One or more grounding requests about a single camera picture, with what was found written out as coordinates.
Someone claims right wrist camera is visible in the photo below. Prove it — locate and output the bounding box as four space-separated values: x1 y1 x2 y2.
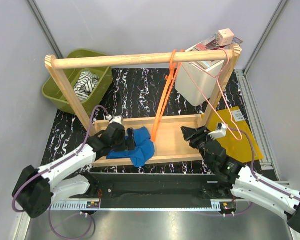
208 122 228 140

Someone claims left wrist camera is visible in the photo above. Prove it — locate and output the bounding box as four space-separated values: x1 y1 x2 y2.
109 116 124 125

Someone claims white storage box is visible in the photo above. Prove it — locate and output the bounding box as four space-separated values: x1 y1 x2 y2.
174 45 241 107

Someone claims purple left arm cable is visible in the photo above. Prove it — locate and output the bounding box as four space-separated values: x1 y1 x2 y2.
11 104 113 213

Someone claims stack of books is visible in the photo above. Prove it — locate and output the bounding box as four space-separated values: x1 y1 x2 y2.
186 34 244 52

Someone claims striped white tank top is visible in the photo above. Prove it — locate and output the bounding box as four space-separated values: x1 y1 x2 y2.
73 70 100 102

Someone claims wooden clothes rack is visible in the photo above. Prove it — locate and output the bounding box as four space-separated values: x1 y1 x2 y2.
44 51 240 164

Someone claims purple floor cable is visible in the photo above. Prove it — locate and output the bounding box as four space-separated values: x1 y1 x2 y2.
48 207 96 238

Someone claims pink wire hanger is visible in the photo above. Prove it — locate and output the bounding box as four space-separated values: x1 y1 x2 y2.
181 47 244 141

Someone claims orange plastic hanger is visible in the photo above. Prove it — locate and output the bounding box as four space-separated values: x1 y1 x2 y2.
151 49 181 143

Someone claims green plastic basket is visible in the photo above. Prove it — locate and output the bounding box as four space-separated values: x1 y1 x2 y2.
41 49 115 119

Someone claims yellow padded envelope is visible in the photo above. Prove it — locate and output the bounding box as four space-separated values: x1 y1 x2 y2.
207 106 264 163

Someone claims beige cube power socket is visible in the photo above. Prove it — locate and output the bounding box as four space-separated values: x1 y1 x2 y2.
216 28 235 47

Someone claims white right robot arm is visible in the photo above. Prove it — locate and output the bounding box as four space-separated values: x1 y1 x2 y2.
181 123 300 234

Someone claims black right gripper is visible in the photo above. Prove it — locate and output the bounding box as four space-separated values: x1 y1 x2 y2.
180 125 214 169

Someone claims blue tank top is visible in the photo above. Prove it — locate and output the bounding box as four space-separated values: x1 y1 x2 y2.
106 126 155 168

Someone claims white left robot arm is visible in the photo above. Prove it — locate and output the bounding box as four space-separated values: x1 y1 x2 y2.
12 122 136 219

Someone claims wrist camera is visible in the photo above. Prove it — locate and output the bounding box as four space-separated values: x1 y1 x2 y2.
208 122 228 140
109 116 124 125

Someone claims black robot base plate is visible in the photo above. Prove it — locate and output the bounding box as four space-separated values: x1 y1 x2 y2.
84 172 233 211

